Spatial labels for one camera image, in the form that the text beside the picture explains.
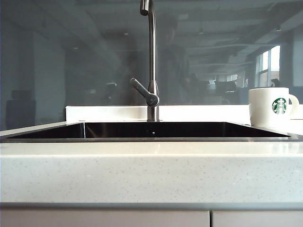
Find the white raised counter ledge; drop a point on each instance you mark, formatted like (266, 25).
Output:
(106, 112)

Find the grey cabinet door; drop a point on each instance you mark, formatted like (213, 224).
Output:
(104, 218)
(258, 218)

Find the black rectangular sink basin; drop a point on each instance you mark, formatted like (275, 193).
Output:
(165, 130)

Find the white Starbucks logo mug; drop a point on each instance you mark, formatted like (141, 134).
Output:
(260, 106)

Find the grey metal faucet lever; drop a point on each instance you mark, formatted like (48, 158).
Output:
(142, 89)

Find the dark metal gooseneck faucet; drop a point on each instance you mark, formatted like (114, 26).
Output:
(152, 59)

